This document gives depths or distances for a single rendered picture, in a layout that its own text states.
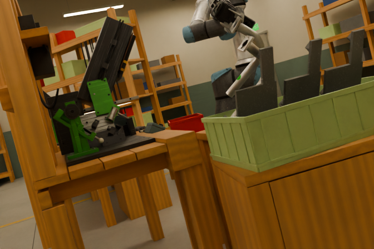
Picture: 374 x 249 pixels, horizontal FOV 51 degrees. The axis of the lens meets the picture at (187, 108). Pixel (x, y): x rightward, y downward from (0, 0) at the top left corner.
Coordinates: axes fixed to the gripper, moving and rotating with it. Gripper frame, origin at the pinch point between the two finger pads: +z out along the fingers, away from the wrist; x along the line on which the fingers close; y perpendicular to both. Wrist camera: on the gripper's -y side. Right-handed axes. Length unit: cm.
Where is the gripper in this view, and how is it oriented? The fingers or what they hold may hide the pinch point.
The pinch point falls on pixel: (239, 26)
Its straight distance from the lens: 137.7
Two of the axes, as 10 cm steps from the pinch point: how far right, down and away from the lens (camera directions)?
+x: 5.1, -7.8, -3.6
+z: 1.1, 4.8, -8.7
